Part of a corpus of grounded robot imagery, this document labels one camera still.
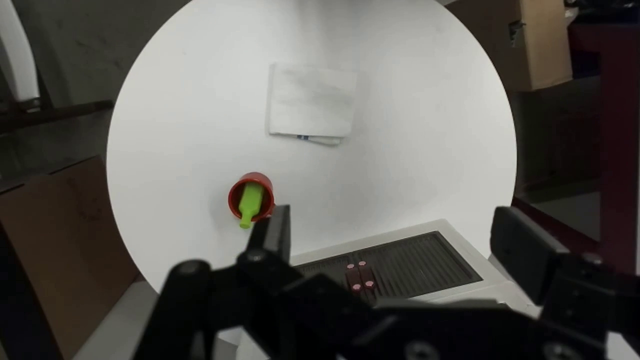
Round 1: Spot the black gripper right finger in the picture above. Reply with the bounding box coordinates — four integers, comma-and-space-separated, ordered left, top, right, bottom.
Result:
489, 204, 570, 305

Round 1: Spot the red plastic cup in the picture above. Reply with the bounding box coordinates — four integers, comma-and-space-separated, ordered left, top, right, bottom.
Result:
225, 170, 278, 227

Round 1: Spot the large brown cardboard box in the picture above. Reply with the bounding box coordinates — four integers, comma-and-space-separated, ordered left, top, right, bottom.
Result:
458, 0, 575, 95

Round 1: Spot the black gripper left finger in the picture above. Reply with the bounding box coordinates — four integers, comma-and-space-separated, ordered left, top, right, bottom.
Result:
245, 202, 294, 269

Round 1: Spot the green plastic toy bottle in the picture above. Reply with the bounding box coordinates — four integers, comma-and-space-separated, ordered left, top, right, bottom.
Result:
235, 183, 266, 232

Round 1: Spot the white folded cloth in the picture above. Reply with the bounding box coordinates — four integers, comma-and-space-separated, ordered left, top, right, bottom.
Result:
264, 62, 360, 149

